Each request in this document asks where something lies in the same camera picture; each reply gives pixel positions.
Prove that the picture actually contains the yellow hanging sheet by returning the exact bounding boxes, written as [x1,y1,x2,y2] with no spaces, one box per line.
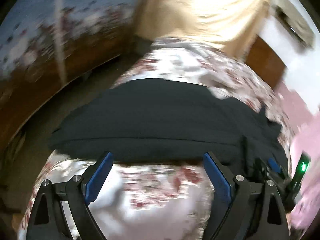
[134,0,270,59]

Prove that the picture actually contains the floral satin bed cover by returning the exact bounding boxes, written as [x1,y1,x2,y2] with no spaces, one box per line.
[18,38,290,239]

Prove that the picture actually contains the olive cloth on wall unit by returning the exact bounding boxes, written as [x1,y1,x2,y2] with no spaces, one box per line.
[274,0,315,48]

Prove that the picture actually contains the blue fabric wardrobe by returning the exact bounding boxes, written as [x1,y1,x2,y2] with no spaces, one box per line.
[1,0,136,151]

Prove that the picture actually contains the brown wooden headboard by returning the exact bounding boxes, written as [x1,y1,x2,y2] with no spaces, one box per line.
[245,36,286,89]

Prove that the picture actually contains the black camera box green light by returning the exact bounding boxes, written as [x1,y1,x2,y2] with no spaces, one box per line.
[290,152,311,194]

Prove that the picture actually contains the black padded jacket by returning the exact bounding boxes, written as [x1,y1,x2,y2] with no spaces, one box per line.
[49,79,288,178]

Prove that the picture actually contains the pink curtain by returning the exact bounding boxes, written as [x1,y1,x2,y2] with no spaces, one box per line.
[290,114,319,231]

